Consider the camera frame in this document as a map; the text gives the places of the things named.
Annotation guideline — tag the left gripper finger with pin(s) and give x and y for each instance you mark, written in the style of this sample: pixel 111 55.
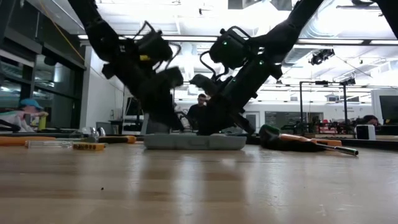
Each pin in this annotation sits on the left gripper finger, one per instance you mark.
pixel 152 107
pixel 172 112

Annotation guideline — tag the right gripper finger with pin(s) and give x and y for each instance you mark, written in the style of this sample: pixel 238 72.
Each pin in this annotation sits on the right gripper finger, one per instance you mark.
pixel 245 123
pixel 214 119

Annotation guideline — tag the grey plastic tool case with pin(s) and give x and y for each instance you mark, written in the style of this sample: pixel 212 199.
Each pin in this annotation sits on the grey plastic tool case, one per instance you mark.
pixel 196 142

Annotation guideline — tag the orange bit holder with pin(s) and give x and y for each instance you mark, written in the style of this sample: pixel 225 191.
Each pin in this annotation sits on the orange bit holder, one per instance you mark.
pixel 88 147

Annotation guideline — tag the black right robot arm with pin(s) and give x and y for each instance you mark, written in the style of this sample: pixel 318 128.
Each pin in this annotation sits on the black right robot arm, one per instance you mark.
pixel 280 34

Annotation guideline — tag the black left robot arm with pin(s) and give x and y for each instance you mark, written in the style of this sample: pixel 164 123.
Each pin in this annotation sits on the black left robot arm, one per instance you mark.
pixel 96 28

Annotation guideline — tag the black and orange tool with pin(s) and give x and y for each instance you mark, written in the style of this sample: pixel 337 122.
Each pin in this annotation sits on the black and orange tool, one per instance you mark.
pixel 113 139

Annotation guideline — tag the dark background monitor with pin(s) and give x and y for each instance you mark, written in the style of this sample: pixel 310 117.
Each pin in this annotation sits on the dark background monitor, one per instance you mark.
pixel 134 107

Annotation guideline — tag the grey mesh office chair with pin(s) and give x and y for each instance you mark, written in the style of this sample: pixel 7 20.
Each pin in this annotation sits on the grey mesh office chair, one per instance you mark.
pixel 155 126

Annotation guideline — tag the person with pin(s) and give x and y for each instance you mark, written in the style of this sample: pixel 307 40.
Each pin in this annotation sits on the person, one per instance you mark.
pixel 371 120
pixel 18 119
pixel 194 113

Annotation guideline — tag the shiny clear object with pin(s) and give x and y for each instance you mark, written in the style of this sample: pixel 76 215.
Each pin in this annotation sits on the shiny clear object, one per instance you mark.
pixel 101 132

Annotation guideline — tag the black ceiling spotlight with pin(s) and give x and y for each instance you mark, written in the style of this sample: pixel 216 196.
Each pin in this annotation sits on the black ceiling spotlight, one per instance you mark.
pixel 320 57

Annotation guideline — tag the dark overhead box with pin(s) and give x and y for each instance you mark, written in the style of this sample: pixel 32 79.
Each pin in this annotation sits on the dark overhead box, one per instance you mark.
pixel 258 3

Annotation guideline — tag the background workbench with equipment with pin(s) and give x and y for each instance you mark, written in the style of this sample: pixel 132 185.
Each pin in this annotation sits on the background workbench with equipment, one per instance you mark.
pixel 329 127

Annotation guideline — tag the yellow green bottle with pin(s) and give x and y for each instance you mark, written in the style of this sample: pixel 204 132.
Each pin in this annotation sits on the yellow green bottle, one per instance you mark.
pixel 42 124

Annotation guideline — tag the white box device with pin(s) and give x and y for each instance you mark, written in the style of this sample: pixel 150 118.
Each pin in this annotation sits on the white box device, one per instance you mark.
pixel 365 132

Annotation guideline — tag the black curved armrest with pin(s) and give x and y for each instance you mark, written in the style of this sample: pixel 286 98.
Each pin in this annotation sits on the black curved armrest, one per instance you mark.
pixel 9 125

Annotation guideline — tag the black computer monitor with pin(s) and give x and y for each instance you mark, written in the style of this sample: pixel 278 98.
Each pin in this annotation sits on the black computer monitor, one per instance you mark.
pixel 388 109

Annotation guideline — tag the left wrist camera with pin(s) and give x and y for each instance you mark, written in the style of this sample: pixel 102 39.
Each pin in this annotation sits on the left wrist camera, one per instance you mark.
pixel 171 77

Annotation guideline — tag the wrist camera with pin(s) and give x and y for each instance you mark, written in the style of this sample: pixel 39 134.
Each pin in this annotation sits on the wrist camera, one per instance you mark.
pixel 203 84
pixel 171 77

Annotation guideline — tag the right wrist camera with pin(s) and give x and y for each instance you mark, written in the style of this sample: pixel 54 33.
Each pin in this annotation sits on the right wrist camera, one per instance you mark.
pixel 203 84

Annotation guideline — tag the tall black frame stand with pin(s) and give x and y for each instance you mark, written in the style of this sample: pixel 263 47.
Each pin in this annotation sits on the tall black frame stand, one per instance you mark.
pixel 301 102

